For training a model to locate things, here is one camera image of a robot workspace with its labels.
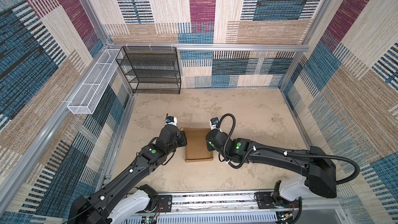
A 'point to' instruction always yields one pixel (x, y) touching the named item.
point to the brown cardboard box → (196, 149)
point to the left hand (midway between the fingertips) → (187, 132)
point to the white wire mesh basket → (86, 99)
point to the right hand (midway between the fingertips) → (210, 138)
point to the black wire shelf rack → (151, 70)
